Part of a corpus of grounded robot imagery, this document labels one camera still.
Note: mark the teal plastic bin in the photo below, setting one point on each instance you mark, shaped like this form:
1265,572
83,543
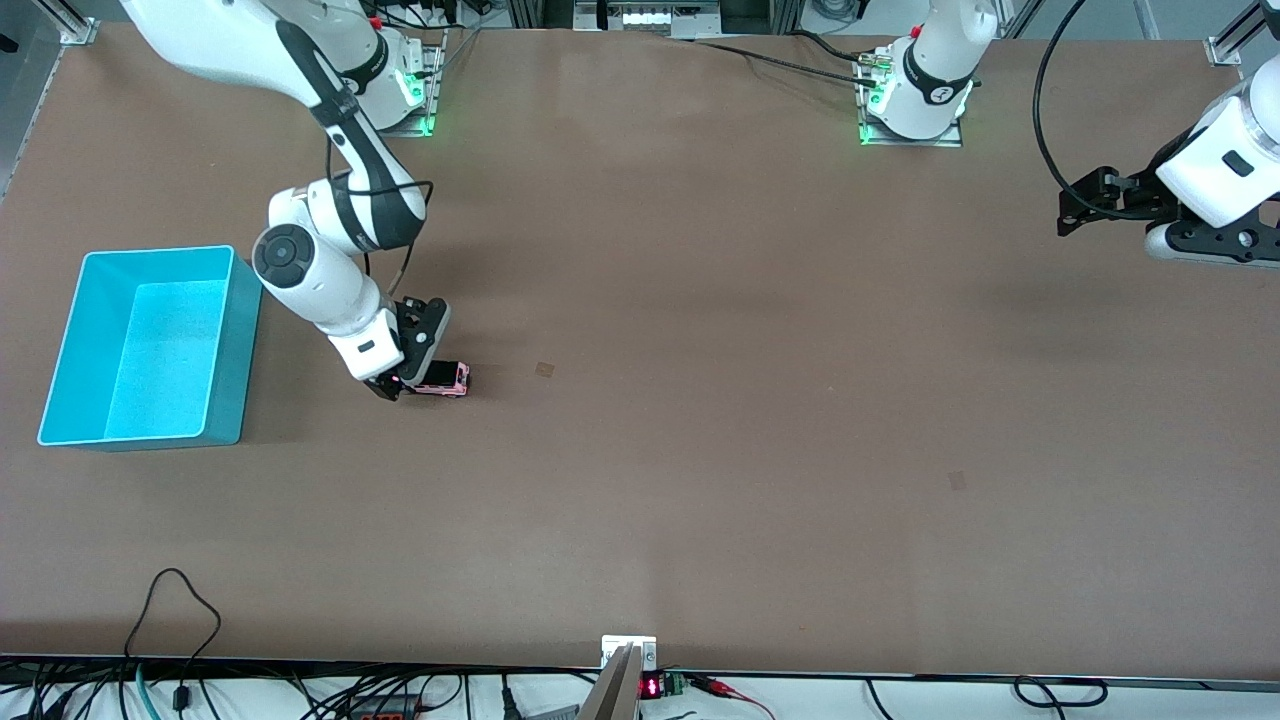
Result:
150,370

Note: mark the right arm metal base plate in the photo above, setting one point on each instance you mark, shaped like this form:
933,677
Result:
420,125

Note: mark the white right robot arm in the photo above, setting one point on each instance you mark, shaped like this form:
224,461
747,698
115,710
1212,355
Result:
300,270

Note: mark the aluminium corner extrusion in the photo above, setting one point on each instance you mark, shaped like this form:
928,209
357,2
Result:
1230,40
75,25

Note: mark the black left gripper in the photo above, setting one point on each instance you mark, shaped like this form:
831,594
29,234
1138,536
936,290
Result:
1142,199

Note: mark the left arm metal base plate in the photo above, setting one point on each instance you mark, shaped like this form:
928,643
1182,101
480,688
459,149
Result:
910,142

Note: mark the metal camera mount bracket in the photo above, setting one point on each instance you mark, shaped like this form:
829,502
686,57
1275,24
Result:
630,648

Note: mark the red digit display module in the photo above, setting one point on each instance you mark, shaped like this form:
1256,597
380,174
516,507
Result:
650,687

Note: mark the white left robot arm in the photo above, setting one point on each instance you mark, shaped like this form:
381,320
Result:
935,70

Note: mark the pink jeep toy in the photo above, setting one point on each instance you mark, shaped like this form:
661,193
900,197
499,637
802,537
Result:
460,378

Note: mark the metal frame with equipment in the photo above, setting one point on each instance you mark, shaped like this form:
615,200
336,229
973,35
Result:
650,18

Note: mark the orange black power strip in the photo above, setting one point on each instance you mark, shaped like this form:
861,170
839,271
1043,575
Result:
385,714

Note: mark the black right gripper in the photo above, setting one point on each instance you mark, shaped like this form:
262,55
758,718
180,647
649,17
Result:
421,333

